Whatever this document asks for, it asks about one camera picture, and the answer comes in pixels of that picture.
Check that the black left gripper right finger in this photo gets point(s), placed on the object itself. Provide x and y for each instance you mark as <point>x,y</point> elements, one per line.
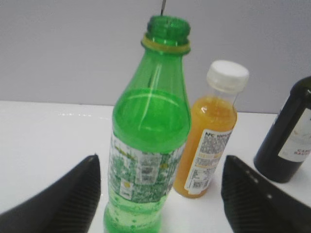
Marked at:
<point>254,205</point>

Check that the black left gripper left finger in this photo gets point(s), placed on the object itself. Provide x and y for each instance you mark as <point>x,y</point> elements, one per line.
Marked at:
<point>67,206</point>

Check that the green sprite bottle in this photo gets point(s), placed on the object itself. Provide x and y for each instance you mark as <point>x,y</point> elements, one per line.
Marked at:
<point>150,125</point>

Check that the dark red wine bottle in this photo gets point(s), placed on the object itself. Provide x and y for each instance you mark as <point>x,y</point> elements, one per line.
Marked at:
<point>288,142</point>

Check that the orange juice bottle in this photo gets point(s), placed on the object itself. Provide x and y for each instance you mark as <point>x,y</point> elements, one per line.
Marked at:
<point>214,117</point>

